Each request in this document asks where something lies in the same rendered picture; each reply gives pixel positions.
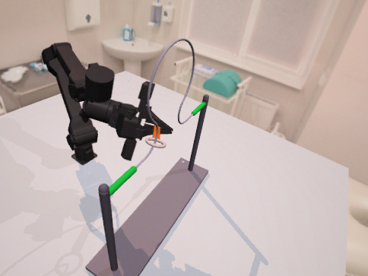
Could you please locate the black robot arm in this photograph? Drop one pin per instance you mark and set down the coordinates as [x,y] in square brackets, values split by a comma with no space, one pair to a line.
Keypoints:
[94,87]

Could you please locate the orange handle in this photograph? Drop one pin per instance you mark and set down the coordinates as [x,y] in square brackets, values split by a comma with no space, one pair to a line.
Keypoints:
[158,139]

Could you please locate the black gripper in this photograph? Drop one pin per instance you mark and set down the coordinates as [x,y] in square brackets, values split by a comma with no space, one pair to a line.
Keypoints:
[140,131]

